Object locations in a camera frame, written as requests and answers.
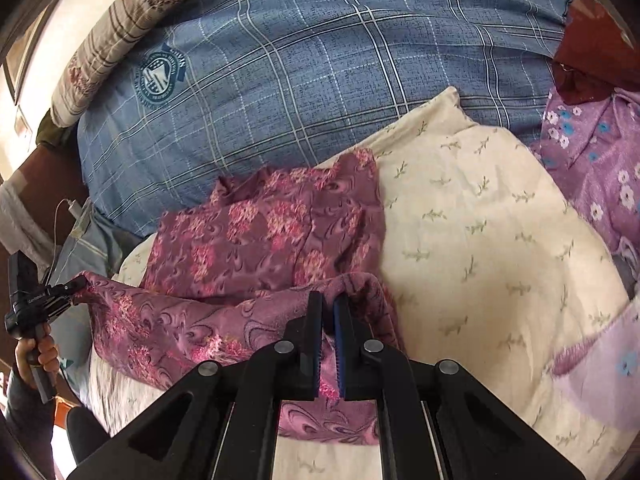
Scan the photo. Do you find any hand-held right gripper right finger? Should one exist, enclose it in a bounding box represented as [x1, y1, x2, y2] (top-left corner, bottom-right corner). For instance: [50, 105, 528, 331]
[332, 292, 586, 480]

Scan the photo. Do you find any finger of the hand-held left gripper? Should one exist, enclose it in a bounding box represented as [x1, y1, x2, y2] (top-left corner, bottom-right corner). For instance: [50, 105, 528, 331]
[47, 296, 77, 318]
[47, 275, 89, 298]

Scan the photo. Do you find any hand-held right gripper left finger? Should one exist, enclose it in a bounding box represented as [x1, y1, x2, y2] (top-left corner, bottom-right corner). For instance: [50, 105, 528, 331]
[65, 290, 326, 480]

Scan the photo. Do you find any pink floral shirt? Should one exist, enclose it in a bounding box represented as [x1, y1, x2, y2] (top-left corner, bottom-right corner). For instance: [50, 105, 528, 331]
[75, 149, 401, 448]

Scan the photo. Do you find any person's left forearm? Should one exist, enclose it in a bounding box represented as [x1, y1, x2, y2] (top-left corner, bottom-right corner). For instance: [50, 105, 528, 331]
[0, 365, 57, 480]

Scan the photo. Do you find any person's left hand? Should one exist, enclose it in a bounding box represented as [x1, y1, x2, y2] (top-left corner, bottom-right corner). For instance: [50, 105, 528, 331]
[15, 322, 62, 377]

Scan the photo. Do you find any grey star-print pillow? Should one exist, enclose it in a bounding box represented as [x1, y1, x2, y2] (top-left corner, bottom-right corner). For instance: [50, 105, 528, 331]
[47, 205, 132, 401]

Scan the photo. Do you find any white textured cloth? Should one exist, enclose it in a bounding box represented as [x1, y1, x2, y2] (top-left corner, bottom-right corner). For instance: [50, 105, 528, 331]
[0, 180, 57, 261]

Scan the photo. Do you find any brown wooden headboard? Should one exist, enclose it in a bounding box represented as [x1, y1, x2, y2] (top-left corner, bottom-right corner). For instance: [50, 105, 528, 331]
[0, 142, 91, 241]

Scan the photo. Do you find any person's leg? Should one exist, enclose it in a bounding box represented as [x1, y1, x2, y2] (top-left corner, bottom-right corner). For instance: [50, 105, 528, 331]
[65, 404, 112, 467]

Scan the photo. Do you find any dark green cloth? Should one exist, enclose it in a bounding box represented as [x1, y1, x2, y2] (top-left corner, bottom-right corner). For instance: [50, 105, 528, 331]
[37, 110, 81, 148]

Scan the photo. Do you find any cream leaf-print bed sheet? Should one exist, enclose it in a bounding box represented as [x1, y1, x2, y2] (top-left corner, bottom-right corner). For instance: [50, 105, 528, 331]
[87, 85, 636, 480]

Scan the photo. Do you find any beige striped pillow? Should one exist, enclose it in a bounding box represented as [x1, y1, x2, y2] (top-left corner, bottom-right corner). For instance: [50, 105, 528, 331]
[50, 0, 281, 128]

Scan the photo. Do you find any blue plaid quilt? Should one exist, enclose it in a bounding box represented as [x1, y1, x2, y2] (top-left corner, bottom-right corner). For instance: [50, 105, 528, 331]
[75, 0, 576, 238]

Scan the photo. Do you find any purple floral garment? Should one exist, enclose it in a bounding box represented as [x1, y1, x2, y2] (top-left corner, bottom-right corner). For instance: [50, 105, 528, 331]
[530, 87, 640, 466]

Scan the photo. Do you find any white charger cable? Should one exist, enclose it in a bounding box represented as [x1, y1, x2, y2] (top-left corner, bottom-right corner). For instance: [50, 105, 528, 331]
[46, 199, 72, 281]

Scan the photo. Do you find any framed wall picture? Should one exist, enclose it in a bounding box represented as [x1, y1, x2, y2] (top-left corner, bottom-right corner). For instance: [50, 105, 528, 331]
[2, 5, 51, 106]

